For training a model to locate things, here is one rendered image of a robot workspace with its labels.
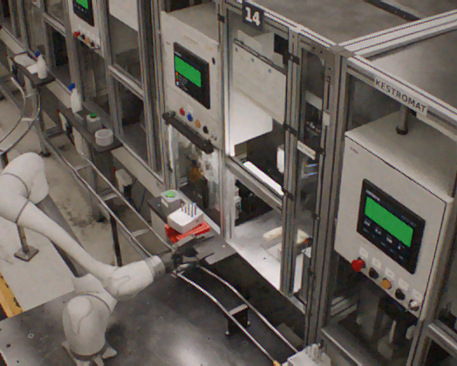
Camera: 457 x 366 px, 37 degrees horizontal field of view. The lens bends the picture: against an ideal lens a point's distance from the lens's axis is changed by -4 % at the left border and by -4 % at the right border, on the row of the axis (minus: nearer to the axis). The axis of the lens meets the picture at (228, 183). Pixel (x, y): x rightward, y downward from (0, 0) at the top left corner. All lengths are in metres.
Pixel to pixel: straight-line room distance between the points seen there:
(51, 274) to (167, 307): 1.42
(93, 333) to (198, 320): 0.50
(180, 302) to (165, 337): 0.22
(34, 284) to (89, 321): 1.60
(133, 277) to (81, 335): 0.38
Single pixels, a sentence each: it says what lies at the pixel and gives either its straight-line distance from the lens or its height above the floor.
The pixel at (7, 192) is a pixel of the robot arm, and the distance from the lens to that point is 2.57.
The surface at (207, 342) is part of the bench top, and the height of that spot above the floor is 0.68.
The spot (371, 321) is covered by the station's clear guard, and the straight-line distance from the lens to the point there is 2.44.
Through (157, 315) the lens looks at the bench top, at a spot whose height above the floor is 0.68.
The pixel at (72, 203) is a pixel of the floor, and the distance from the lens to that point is 4.89.
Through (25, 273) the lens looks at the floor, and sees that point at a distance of 4.41.
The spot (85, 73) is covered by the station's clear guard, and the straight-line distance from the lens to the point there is 4.03.
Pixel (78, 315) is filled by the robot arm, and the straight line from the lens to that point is 2.74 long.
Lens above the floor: 2.89
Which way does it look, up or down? 36 degrees down
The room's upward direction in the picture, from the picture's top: 1 degrees counter-clockwise
